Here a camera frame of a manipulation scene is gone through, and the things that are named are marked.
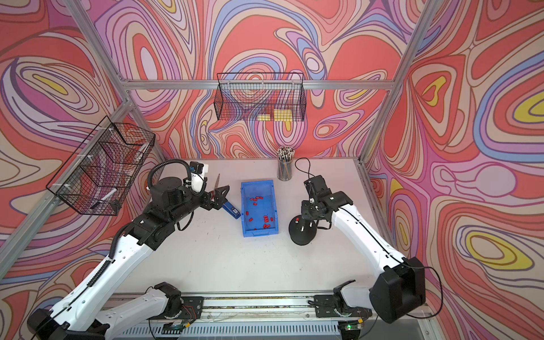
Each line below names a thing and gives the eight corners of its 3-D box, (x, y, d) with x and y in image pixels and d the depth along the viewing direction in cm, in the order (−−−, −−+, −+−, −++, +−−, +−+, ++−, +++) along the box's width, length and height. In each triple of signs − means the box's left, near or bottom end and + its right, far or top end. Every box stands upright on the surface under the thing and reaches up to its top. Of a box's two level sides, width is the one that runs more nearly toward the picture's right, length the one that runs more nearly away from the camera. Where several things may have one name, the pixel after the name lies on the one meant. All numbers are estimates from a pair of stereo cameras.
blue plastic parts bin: (238, 239, 92) (235, 229, 84) (244, 192, 108) (242, 180, 101) (277, 239, 92) (278, 229, 84) (277, 192, 108) (277, 180, 101)
